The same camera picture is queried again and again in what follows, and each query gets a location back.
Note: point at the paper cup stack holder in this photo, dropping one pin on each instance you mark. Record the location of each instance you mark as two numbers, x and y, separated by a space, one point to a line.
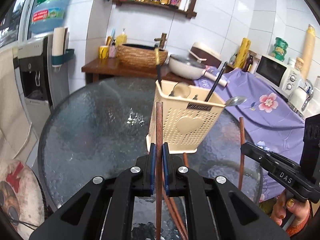
60 53

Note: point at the yellow mug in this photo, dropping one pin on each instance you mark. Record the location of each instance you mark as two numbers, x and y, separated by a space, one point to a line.
103 52

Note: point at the woven brown basin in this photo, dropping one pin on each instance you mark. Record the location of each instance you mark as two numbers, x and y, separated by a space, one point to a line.
140 56

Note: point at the beige perforated utensil holder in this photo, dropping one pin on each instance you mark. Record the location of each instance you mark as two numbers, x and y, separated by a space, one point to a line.
186 121

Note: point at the white pan with lid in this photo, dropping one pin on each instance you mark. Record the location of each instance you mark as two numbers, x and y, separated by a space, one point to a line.
189 69

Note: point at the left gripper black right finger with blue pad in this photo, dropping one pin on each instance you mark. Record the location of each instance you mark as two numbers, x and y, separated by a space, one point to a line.
215 208

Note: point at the yellow roll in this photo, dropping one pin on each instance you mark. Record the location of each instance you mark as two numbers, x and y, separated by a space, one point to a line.
242 53

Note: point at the round cartoon cushion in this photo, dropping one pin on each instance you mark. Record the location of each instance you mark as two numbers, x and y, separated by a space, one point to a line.
21 197

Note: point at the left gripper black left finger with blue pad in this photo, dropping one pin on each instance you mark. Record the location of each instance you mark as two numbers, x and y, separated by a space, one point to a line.
103 208

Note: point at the grey water dispenser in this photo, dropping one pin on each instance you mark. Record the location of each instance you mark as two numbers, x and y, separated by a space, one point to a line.
44 86

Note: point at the pink pump bottle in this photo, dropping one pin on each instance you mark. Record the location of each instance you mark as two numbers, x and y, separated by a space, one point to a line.
112 49

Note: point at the tall paper cup stack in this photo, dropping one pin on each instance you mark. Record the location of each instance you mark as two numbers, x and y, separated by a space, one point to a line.
308 50

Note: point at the brown wooden chopstick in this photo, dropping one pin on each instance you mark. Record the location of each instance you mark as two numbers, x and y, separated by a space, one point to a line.
185 160
242 156
166 198
159 187
177 215

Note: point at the blue water bottle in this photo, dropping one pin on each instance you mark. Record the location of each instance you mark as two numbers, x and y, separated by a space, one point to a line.
47 15

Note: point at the white kettle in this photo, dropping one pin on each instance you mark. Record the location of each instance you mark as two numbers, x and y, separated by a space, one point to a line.
300 97

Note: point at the white microwave oven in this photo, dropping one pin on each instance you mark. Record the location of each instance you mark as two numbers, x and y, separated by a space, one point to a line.
283 78

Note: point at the person's hand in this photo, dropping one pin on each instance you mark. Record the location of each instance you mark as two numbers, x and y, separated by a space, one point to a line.
299 209

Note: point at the green bowl stack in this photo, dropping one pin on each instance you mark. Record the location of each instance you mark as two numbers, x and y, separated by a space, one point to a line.
279 49

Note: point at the yellow soap dispenser bottle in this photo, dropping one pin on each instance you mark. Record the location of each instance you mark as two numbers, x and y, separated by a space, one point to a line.
122 38

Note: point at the beige fabric chair cover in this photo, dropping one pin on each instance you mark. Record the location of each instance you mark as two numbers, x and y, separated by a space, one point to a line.
17 137

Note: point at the wooden handled steel spoon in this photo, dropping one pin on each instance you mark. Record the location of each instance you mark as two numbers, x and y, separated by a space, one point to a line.
235 101

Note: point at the purple floral cloth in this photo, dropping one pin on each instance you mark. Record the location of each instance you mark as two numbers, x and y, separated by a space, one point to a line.
269 123

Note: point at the bronze faucet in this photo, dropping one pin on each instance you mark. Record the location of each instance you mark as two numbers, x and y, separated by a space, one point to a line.
161 40

